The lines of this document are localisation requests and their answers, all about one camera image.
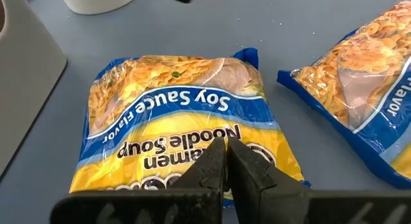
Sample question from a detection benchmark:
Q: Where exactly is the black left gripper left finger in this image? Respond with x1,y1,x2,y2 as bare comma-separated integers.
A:
49,136,227,224

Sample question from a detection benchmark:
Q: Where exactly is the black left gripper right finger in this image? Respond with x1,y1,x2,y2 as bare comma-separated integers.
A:
227,136,411,224

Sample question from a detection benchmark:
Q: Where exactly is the snake plant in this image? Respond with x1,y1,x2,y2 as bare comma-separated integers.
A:
58,0,141,15

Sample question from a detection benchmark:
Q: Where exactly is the blue Maruchan soy ramen packet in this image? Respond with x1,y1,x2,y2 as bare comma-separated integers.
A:
276,0,411,190
69,47,311,209

